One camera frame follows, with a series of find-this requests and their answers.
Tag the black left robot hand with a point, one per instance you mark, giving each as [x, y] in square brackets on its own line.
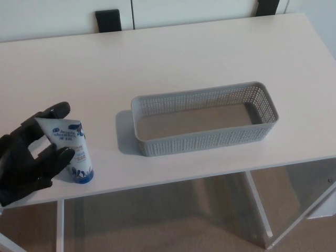
[15, 168]

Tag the white blue shampoo tube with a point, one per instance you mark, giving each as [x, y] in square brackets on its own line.
[76, 147]

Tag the white table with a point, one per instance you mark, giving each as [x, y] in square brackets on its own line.
[168, 92]

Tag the white cabinet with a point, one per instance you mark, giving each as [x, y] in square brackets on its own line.
[131, 13]

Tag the grey perforated plastic basket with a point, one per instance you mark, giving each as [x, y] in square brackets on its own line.
[204, 118]

